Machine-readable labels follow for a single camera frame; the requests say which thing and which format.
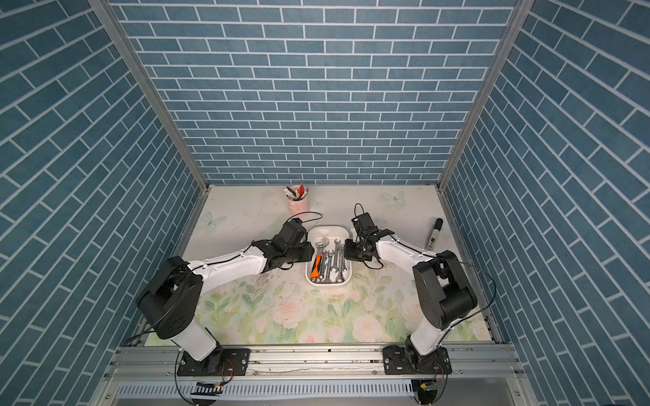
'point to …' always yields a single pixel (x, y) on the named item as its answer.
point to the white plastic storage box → (343, 233)
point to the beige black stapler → (438, 222)
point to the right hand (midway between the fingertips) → (346, 254)
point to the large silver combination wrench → (340, 277)
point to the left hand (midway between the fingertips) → (319, 252)
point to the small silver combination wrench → (326, 255)
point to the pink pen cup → (297, 206)
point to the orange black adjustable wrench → (315, 273)
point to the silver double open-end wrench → (329, 256)
